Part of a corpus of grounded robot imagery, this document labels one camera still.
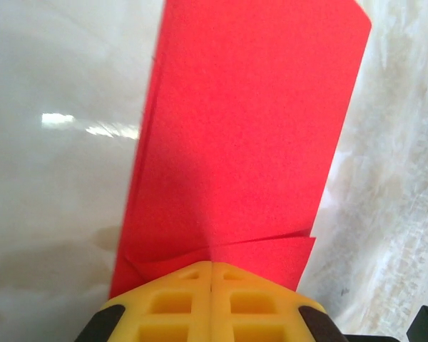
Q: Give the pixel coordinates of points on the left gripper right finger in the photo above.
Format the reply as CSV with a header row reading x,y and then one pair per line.
x,y
257,313

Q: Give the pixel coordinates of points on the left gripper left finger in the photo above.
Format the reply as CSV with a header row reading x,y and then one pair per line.
x,y
171,313

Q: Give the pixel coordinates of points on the red paper sheet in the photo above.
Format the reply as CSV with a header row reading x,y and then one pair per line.
x,y
242,124

